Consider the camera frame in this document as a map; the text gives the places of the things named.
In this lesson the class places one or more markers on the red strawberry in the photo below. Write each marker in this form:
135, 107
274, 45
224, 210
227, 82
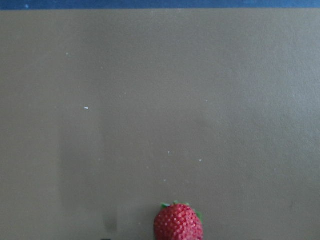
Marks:
178, 221

